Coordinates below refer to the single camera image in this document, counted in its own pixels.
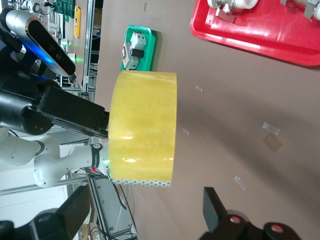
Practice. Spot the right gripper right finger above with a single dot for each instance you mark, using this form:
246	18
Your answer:
220	220

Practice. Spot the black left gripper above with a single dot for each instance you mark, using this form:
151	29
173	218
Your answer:
62	107

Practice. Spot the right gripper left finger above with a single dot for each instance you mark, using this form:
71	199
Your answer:
70	215

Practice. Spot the yellow packing tape roll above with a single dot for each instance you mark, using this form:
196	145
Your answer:
145	125

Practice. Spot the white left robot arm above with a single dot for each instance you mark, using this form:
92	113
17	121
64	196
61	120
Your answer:
47	170

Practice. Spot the clear tape piece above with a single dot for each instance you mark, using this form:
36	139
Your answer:
240	182
270	128
199	89
186	131

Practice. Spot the green plastic tray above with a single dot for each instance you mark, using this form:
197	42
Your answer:
148	37

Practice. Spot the red plastic tray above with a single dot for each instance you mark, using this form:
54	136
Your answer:
262	37

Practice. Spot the black round buzzer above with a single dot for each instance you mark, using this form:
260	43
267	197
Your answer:
138	52

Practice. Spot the white circuit breaker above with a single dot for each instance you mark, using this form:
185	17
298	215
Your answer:
137	40

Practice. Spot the yellow background object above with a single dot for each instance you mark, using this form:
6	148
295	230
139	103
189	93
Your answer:
77	22

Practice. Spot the grey on off switch box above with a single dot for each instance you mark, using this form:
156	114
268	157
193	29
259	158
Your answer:
126	57

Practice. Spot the aluminium frame post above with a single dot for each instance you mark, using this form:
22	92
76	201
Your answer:
91	37

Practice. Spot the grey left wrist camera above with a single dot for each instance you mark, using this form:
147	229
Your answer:
47	42

